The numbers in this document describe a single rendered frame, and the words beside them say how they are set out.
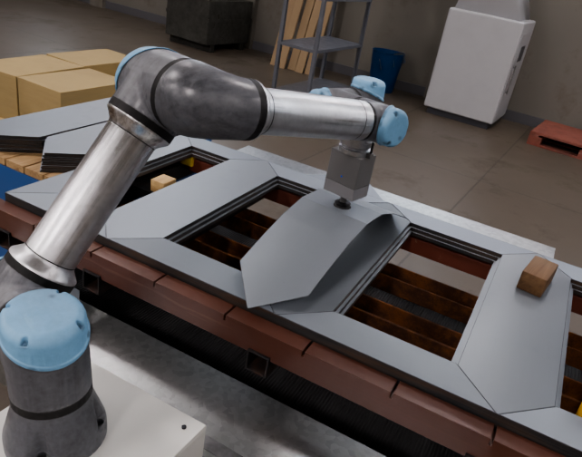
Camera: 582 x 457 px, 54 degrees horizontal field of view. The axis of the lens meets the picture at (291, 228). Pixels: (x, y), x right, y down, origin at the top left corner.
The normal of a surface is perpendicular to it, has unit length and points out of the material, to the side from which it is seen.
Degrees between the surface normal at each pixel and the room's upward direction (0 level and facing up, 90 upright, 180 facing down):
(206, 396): 0
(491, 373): 0
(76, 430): 69
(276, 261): 26
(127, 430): 4
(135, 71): 54
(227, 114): 86
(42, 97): 90
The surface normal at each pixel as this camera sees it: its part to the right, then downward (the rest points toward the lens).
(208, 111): 0.11, 0.41
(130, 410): 0.09, -0.90
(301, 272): -0.10, -0.66
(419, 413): -0.46, 0.34
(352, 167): -0.65, 0.25
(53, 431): 0.33, 0.15
